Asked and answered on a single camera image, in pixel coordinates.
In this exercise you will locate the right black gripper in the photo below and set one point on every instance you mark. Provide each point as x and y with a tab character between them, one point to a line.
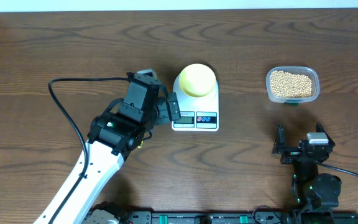
291	153

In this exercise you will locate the clear plastic container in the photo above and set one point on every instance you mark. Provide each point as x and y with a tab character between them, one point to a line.
295	70

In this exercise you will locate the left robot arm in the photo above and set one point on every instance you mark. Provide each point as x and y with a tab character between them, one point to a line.
93	169

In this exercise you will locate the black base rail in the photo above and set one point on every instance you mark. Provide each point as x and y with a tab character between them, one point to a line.
110	213

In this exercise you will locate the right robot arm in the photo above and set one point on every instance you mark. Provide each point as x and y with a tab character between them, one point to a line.
317	193

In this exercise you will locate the yellow bowl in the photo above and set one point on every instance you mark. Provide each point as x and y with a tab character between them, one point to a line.
197	80

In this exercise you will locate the white digital kitchen scale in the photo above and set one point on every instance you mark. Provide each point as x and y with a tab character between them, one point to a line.
197	113

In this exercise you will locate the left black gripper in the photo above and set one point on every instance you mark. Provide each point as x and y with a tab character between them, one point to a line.
163	114

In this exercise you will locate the pile of soybeans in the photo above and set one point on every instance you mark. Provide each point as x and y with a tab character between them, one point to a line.
289	85

